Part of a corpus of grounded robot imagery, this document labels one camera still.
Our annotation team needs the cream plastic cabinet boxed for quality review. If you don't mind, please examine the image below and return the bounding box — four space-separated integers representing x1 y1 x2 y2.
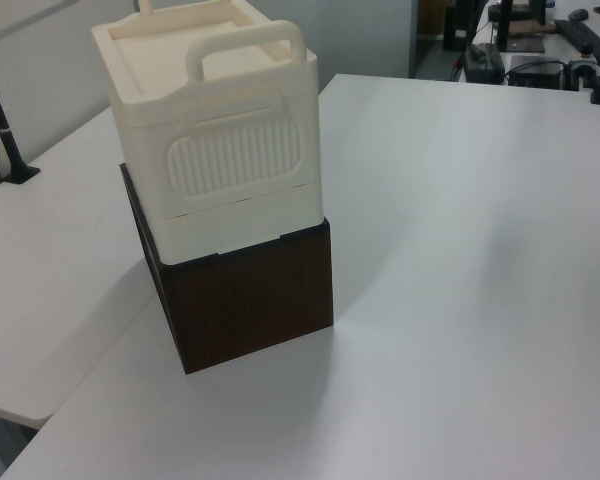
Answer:
90 0 326 266

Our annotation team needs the dark brown wooden drawer box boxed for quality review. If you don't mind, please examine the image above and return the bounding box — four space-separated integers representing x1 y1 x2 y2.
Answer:
118 162 335 375

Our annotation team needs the black upright box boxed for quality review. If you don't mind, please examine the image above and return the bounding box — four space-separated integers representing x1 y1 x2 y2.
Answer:
442 4 469 51

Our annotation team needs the black electronics box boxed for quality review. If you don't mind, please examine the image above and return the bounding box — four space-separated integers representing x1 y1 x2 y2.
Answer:
504 54 567 90

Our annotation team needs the black monitor stand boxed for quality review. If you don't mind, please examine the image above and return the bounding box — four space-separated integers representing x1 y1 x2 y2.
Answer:
488 0 547 54

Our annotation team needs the black keyboard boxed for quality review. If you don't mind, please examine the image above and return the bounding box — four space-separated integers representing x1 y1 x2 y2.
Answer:
554 18 600 65

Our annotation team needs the black camera pole with clamp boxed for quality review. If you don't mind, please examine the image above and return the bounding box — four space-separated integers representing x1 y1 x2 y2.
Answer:
0 43 42 185

